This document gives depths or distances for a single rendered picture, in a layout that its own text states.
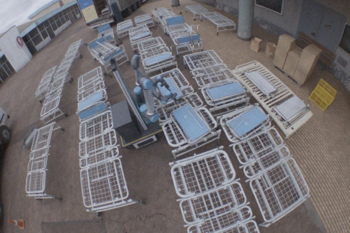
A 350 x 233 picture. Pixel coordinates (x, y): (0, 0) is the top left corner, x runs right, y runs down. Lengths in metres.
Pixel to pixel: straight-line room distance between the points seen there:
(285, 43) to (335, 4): 2.92
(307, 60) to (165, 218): 4.71
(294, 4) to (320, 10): 1.20
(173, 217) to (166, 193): 0.46
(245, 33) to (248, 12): 0.85
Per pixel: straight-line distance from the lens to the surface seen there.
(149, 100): 2.05
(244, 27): 6.18
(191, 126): 2.51
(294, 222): 3.23
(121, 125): 2.52
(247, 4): 5.93
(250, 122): 2.65
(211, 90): 3.02
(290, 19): 7.31
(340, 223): 4.17
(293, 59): 4.66
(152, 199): 2.81
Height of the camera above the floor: 2.69
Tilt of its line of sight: 48 degrees down
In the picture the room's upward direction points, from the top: 13 degrees counter-clockwise
